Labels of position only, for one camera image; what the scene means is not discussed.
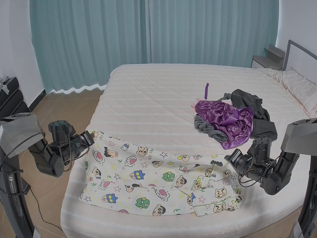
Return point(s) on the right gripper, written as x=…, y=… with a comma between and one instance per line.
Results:
x=237, y=161

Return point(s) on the black chest of drawers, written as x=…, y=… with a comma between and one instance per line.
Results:
x=12, y=100

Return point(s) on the purple cloth strip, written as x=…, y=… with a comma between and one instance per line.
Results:
x=207, y=90

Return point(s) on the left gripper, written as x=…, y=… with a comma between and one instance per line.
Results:
x=83, y=140

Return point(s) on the grey white bedside table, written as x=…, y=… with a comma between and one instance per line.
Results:
x=265, y=61

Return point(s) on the purple satin garment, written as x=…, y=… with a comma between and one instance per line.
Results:
x=218, y=115

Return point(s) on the bed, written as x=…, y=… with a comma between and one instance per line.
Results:
x=153, y=100

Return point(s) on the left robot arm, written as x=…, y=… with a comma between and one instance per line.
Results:
x=47, y=157

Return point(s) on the pink garment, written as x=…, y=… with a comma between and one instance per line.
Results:
x=195, y=102

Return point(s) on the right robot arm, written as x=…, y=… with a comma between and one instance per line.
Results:
x=284, y=167

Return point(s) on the dark grey garment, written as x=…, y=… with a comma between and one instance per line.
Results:
x=247, y=100

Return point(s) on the white printed pyjama top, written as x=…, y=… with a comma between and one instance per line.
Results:
x=148, y=175

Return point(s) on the blue-green curtain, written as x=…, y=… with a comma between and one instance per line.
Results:
x=91, y=33
x=213, y=23

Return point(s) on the cream pillow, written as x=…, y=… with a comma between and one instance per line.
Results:
x=297, y=85

